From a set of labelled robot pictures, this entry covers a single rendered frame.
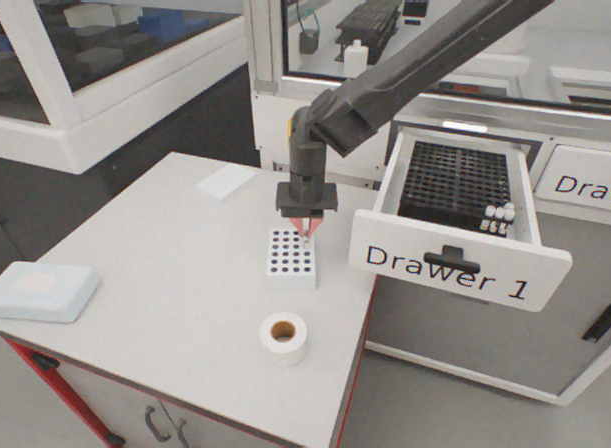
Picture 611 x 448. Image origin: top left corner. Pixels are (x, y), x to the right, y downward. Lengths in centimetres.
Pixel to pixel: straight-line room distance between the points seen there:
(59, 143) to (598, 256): 122
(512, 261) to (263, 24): 63
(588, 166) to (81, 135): 105
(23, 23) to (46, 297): 50
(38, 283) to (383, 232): 56
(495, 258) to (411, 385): 95
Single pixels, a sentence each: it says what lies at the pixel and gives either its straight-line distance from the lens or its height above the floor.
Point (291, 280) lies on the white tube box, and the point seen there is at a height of 79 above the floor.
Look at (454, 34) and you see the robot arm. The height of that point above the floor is 116.
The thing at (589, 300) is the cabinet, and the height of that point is 54.
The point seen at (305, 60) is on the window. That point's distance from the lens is 86.
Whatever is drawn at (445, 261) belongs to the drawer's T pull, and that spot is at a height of 91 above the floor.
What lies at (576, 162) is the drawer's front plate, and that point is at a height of 91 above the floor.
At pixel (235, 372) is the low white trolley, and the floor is 76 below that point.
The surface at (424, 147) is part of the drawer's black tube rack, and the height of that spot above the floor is 90.
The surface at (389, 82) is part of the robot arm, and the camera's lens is 50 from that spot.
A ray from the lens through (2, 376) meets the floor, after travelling 180.
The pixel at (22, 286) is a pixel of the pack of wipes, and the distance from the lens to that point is 76.
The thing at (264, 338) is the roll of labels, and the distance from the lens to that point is 56.
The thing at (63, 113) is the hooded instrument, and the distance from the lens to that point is 97.
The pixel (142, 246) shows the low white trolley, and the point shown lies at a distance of 81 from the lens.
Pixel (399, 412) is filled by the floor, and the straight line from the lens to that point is 141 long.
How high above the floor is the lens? 127
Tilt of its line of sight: 41 degrees down
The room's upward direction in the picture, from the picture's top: straight up
